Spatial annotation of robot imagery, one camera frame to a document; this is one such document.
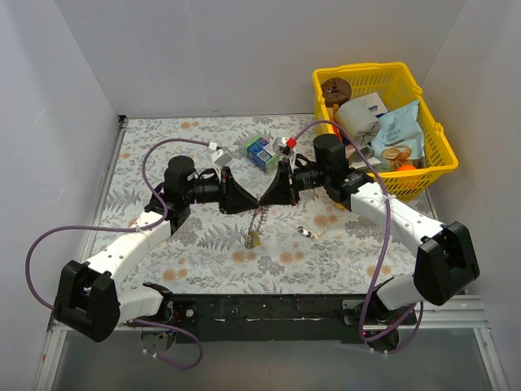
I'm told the black key tag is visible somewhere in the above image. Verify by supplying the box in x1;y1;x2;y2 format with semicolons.
297;226;312;238

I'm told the yellow key tag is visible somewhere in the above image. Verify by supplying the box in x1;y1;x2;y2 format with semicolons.
244;231;261;249

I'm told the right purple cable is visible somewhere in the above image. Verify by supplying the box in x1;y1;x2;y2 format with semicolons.
295;120;424;354

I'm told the clear plastic bag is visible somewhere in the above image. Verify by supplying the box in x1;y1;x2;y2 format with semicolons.
345;145;382;174

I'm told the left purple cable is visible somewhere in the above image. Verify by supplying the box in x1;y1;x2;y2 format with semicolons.
24;138;217;370

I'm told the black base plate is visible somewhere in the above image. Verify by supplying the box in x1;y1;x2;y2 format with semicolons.
125;292;416;347

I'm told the aluminium rail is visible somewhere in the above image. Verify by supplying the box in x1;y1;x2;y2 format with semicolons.
35;294;509;390

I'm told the cassava chips bag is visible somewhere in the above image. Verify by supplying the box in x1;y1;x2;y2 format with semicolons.
370;100;425;169

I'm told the purple cable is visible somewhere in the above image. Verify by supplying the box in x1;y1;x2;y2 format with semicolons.
24;138;217;370
295;120;424;354

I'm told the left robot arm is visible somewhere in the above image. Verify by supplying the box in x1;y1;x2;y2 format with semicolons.
53;156;258;342

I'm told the metal toothed key ring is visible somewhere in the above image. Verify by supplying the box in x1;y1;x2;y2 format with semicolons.
243;205;269;249

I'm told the orange ball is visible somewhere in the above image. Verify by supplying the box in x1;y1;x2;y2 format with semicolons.
396;165;417;172

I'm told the grey wrapped paper roll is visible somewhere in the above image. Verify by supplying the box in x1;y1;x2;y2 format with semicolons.
335;99;381;147

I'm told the white blue box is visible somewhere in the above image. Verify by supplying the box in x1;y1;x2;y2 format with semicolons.
359;92;388;117

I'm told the yellow plastic basket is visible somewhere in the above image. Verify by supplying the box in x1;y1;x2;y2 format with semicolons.
313;62;458;201

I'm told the green sponge pack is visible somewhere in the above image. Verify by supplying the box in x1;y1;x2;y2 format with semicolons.
243;134;280;174

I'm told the floral tablecloth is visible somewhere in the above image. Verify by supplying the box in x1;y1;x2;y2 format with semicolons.
100;115;415;294

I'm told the brown paper cup stack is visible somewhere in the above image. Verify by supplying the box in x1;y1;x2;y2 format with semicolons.
321;77;352;108

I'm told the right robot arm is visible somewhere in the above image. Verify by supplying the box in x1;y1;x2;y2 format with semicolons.
260;134;480;324

